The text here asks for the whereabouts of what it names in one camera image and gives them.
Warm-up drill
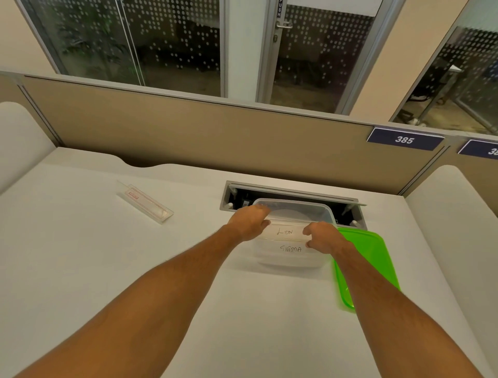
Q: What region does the person's left hand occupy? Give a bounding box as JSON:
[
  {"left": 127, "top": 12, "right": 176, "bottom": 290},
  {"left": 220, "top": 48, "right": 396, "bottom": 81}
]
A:
[{"left": 227, "top": 205, "right": 272, "bottom": 243}]

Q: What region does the person's right hand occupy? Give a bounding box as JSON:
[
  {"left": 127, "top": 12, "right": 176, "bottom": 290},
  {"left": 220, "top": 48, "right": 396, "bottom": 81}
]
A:
[{"left": 302, "top": 221, "right": 349, "bottom": 256}]

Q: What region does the clear plastic food container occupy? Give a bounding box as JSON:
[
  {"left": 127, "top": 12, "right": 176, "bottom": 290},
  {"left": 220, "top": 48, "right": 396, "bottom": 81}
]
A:
[{"left": 251, "top": 198, "right": 338, "bottom": 269}]

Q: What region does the person's right forearm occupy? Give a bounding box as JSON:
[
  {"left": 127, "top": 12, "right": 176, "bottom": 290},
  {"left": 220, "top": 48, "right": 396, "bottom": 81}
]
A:
[{"left": 331, "top": 242, "right": 484, "bottom": 378}]

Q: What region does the person's left forearm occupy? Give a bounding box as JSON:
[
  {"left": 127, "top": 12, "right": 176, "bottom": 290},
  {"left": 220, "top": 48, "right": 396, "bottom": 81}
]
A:
[{"left": 13, "top": 225, "right": 245, "bottom": 378}]

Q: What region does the green plastic lid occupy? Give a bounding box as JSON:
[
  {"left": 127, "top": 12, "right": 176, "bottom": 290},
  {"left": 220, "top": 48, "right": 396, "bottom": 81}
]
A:
[{"left": 332, "top": 227, "right": 402, "bottom": 314}]

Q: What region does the beige desk partition panel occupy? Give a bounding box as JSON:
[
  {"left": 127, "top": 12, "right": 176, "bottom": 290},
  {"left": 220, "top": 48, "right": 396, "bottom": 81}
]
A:
[{"left": 0, "top": 70, "right": 498, "bottom": 219}]

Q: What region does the clear flat plastic case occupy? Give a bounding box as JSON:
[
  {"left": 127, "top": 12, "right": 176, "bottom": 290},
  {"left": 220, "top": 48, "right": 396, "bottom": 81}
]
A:
[{"left": 116, "top": 181, "right": 175, "bottom": 226}]

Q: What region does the dark blue number sign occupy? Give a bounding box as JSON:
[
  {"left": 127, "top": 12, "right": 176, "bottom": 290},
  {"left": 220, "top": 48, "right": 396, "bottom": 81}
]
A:
[
  {"left": 366, "top": 126, "right": 446, "bottom": 152},
  {"left": 458, "top": 139, "right": 498, "bottom": 160}
]

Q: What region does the white rounded side divider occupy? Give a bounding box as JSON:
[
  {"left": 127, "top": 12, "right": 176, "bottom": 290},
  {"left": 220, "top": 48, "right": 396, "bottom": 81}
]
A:
[
  {"left": 0, "top": 102, "right": 60, "bottom": 195},
  {"left": 404, "top": 165, "right": 498, "bottom": 363}
]

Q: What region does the glass door with dotted film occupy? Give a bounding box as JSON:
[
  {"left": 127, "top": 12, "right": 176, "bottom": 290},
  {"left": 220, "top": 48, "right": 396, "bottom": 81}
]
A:
[{"left": 255, "top": 0, "right": 406, "bottom": 116}]

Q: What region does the dotted glass window panel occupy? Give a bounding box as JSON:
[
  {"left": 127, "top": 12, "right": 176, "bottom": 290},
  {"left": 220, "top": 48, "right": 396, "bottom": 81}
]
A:
[{"left": 15, "top": 0, "right": 227, "bottom": 99}]

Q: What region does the green indoor plant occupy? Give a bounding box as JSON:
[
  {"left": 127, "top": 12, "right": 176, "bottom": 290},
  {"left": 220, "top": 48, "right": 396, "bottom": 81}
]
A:
[{"left": 56, "top": 4, "right": 135, "bottom": 84}]

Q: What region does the glass wall panel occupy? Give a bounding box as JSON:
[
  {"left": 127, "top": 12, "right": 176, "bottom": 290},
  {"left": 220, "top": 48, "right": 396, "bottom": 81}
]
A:
[{"left": 388, "top": 0, "right": 498, "bottom": 136}]

